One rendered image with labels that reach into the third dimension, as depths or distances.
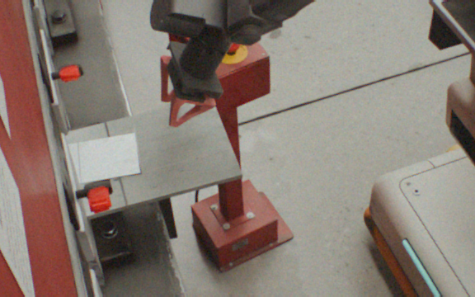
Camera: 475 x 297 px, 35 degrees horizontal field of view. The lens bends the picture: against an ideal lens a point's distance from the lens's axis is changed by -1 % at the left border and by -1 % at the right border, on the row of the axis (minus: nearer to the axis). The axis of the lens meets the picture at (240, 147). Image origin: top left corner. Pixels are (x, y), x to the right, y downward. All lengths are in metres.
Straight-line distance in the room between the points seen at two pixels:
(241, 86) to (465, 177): 0.74
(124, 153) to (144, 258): 0.17
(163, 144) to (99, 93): 0.32
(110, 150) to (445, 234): 1.05
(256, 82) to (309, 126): 0.89
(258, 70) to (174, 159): 0.53
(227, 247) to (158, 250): 0.92
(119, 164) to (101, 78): 0.36
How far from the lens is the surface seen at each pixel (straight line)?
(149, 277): 1.24
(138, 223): 1.30
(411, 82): 2.77
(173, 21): 1.03
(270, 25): 1.02
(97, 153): 1.24
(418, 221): 2.04
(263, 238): 2.25
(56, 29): 1.64
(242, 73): 1.68
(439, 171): 2.15
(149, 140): 1.25
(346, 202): 2.40
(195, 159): 1.21
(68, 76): 0.92
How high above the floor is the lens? 1.93
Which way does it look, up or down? 50 degrees down
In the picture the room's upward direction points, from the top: 4 degrees counter-clockwise
